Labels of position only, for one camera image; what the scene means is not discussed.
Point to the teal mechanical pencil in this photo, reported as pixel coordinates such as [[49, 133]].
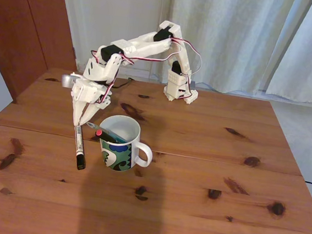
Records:
[[91, 124]]

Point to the black pen with red ends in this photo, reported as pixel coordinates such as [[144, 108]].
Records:
[[105, 136]]

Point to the white marker with black cap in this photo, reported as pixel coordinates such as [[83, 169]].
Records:
[[79, 145]]

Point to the white mug, green blue pattern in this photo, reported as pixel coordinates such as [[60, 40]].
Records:
[[113, 157]]

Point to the brown wooden cabinet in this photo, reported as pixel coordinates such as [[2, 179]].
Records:
[[21, 26]]

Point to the wide white curtain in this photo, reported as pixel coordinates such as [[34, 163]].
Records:
[[264, 22]]

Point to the silver camera box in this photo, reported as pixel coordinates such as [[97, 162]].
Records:
[[67, 81]]

